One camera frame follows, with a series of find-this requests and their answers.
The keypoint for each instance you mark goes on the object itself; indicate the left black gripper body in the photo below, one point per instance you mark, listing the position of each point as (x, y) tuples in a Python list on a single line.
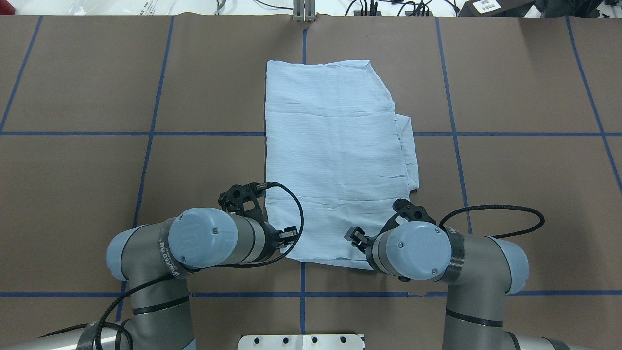
[(272, 238)]

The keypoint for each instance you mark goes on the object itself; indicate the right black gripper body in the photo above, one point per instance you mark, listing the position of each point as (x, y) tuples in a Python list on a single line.
[(370, 245)]

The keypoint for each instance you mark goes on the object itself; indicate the light blue button shirt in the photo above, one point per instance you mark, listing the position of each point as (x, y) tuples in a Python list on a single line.
[(333, 137)]

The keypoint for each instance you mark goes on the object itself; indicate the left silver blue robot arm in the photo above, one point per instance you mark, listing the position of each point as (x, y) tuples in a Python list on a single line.
[(156, 260)]

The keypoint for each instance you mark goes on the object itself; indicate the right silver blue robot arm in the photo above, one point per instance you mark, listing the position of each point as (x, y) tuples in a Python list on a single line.
[(480, 271)]

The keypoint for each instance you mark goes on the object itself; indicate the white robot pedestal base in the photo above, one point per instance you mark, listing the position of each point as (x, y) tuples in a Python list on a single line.
[(302, 342)]

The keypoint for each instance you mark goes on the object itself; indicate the aluminium frame post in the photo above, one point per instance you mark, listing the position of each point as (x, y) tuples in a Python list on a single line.
[(304, 11)]

